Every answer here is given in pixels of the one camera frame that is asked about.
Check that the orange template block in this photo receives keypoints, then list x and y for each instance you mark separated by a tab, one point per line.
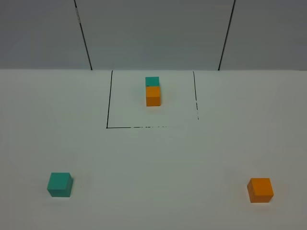
153	96

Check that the teal template block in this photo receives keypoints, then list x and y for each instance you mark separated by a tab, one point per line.
152	81

